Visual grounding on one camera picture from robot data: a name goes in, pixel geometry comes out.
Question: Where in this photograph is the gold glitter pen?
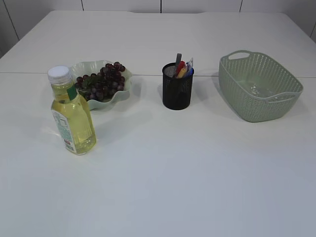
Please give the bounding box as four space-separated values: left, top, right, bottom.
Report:
177 68 187 79

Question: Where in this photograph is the red glitter pen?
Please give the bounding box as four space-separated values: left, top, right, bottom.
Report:
174 61 186 76

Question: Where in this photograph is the silver blue glitter pen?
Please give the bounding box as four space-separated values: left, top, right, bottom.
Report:
175 53 182 69

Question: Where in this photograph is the clear plastic ruler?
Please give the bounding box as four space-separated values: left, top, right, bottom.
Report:
186 57 193 72

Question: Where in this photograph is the purple grape bunch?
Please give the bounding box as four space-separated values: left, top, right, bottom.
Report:
75 62 126 102

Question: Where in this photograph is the yellow tea drink bottle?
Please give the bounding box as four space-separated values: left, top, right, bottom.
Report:
47 65 97 155

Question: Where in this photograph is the clear plastic sheet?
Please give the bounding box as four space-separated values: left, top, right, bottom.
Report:
249 83 272 98

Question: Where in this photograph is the black mesh pen holder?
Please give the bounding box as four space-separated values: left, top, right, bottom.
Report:
162 62 194 110

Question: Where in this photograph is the green woven plastic basket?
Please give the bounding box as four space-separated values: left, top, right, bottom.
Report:
219 50 303 122

